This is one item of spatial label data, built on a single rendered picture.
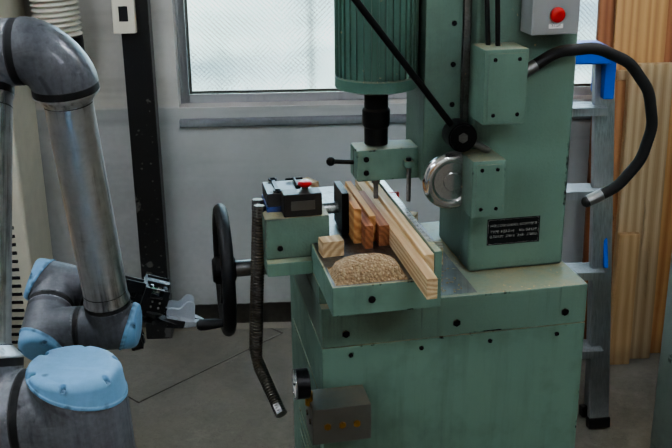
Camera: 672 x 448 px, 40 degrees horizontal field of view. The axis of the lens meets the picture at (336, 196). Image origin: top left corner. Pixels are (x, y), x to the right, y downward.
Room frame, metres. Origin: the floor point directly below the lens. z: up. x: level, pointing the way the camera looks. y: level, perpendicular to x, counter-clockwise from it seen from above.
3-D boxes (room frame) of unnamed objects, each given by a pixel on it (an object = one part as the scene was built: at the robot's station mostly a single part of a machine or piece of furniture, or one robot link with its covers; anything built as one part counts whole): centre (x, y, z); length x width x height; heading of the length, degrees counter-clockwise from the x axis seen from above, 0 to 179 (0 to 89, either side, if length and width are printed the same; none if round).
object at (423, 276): (1.82, -0.11, 0.92); 0.60 x 0.02 x 0.04; 11
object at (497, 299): (1.97, -0.21, 0.76); 0.57 x 0.45 x 0.09; 101
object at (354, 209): (1.88, -0.03, 0.94); 0.16 x 0.02 x 0.08; 11
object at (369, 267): (1.64, -0.06, 0.92); 0.14 x 0.09 x 0.04; 101
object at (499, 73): (1.84, -0.33, 1.23); 0.09 x 0.08 x 0.15; 101
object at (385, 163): (1.95, -0.11, 1.03); 0.14 x 0.07 x 0.09; 101
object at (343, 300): (1.88, 0.01, 0.87); 0.61 x 0.30 x 0.06; 11
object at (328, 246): (1.75, 0.01, 0.92); 0.04 x 0.04 x 0.03; 16
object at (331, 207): (1.88, 0.02, 0.95); 0.09 x 0.07 x 0.09; 11
